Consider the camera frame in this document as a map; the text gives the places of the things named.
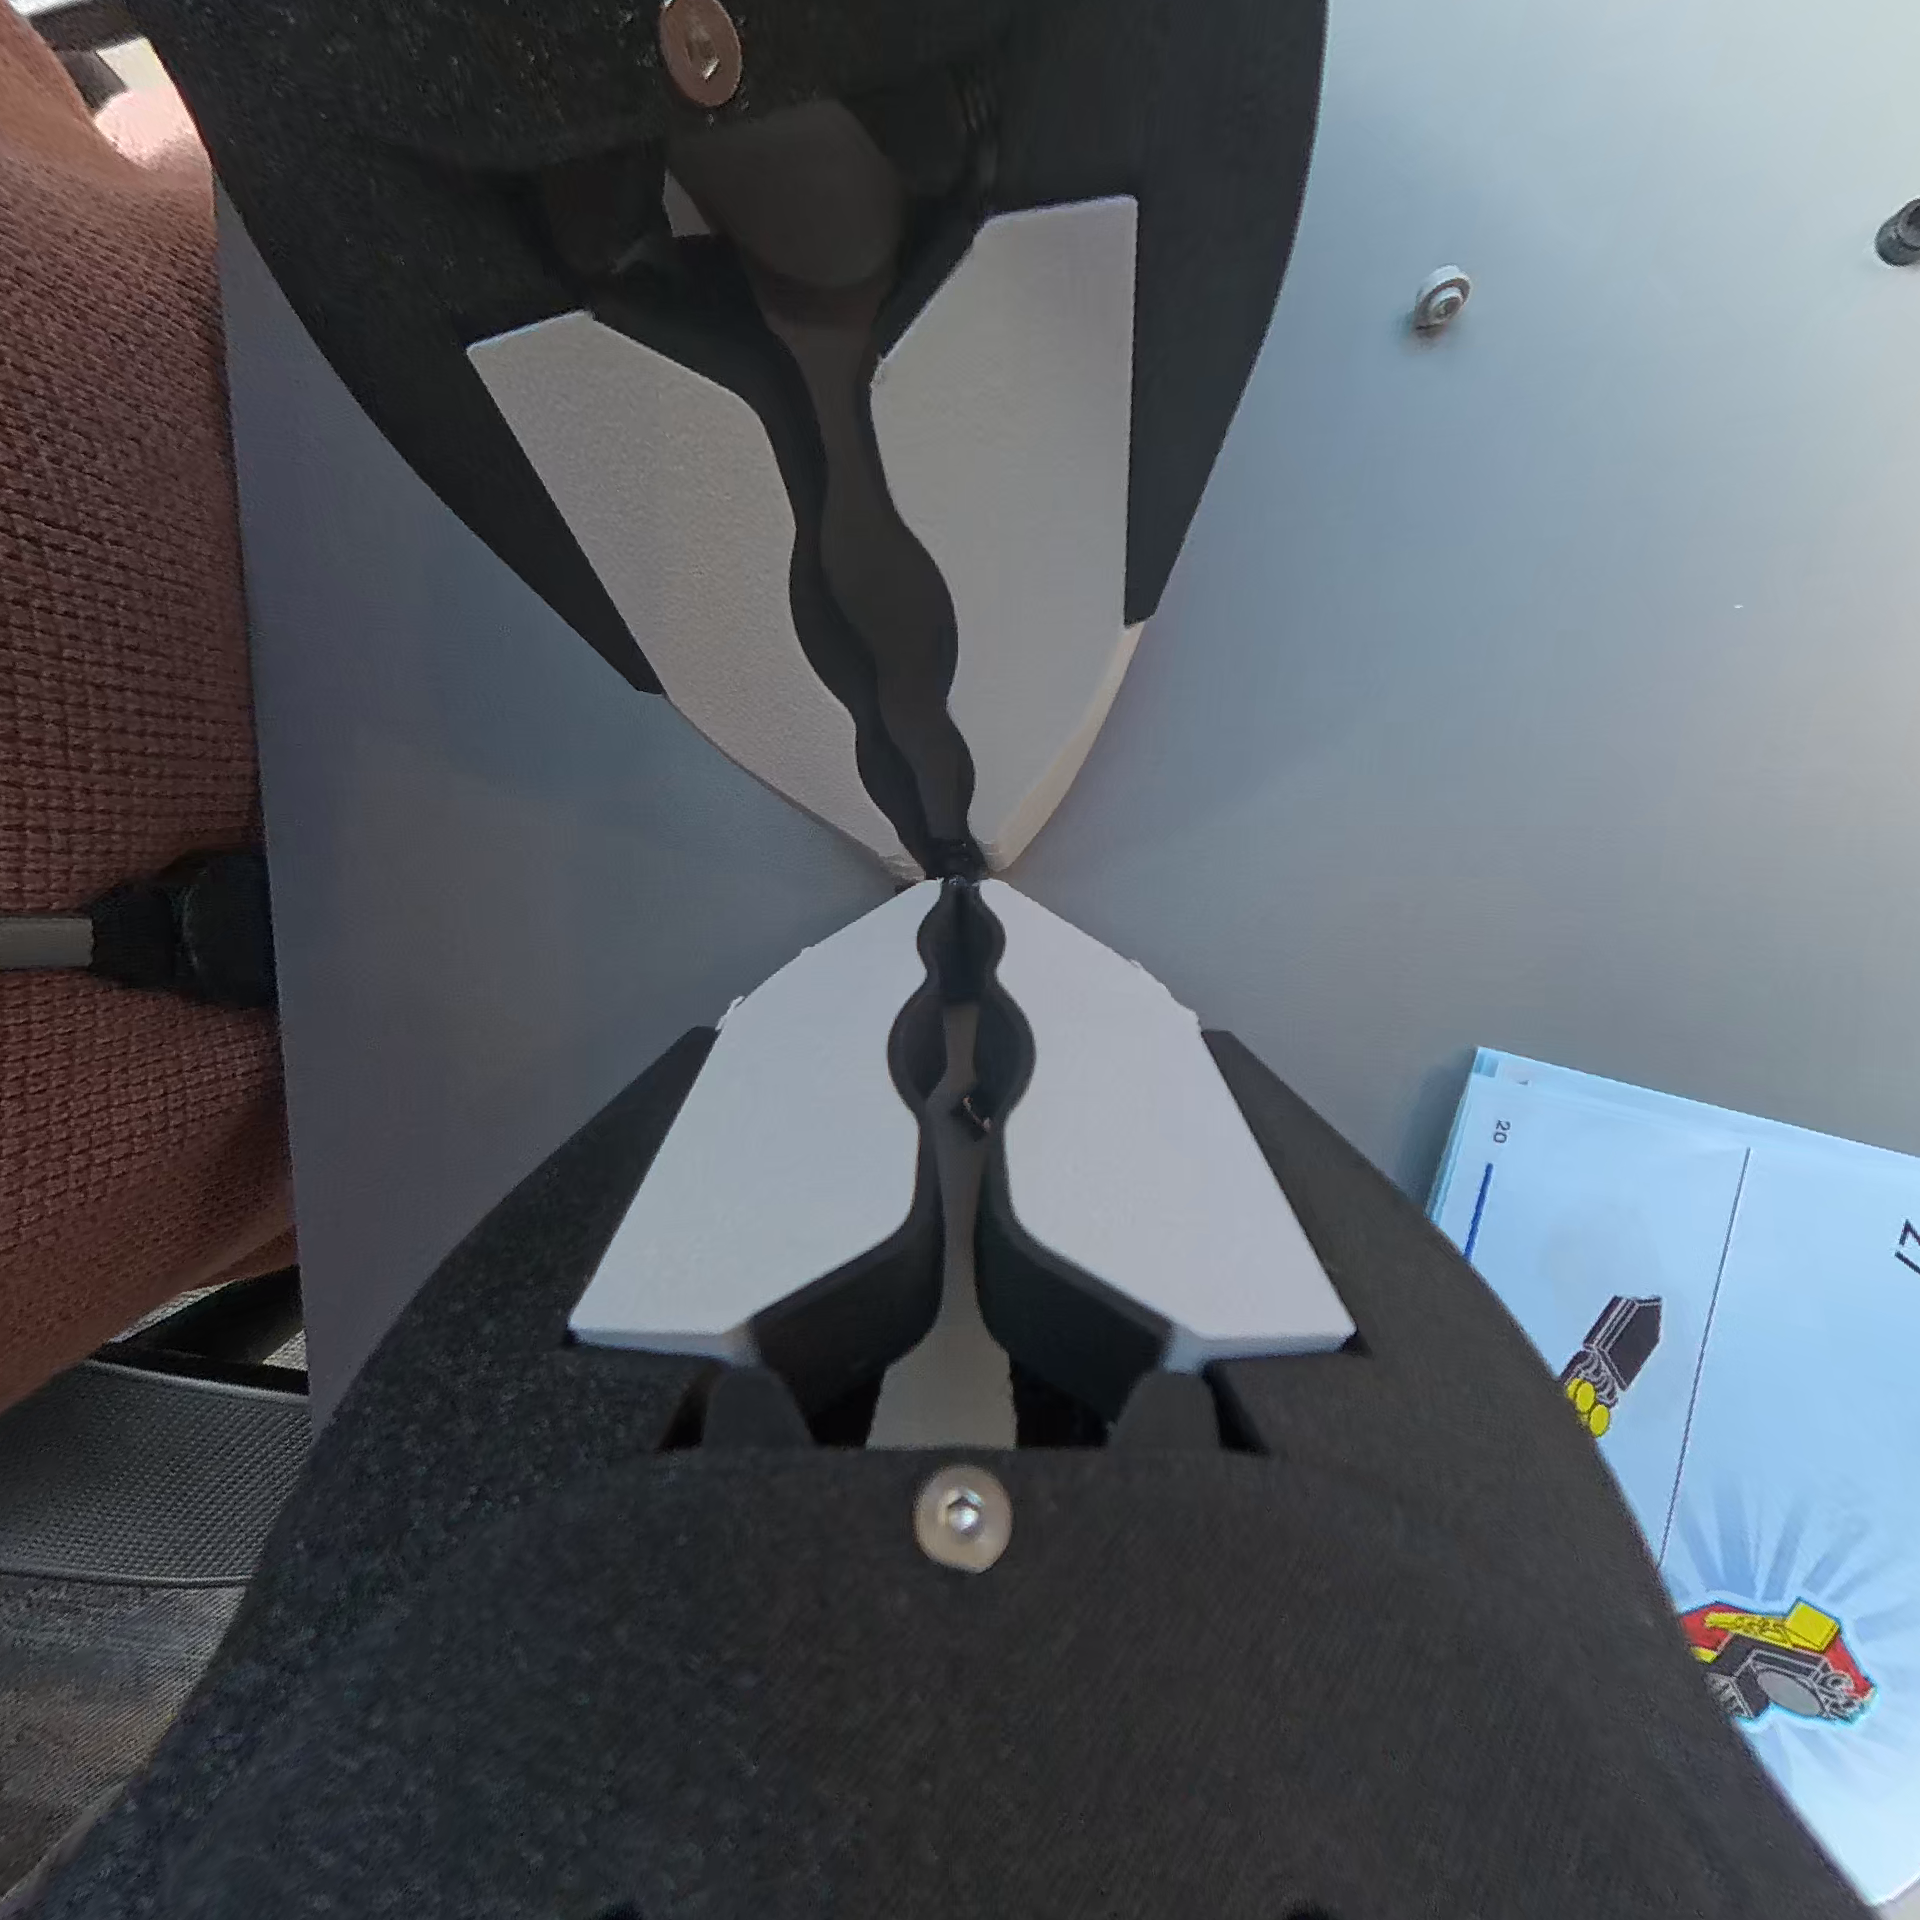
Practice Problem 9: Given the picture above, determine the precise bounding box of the light blue instruction booklet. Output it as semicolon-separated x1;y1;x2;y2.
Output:
1423;1045;1920;1909

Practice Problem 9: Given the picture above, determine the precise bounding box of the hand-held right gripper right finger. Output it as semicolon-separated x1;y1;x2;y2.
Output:
959;882;1361;1375

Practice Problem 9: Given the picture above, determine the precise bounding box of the grey desk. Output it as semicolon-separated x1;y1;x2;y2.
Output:
213;0;1920;1502

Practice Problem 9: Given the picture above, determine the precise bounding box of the person's brown knit sweater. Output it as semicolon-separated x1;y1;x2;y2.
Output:
0;0;301;1411

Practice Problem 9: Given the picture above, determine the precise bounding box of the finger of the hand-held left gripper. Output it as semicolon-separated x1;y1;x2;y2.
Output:
466;309;939;875
838;192;1145;880

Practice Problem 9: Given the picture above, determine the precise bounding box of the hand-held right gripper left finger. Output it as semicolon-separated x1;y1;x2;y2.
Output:
569;882;957;1370

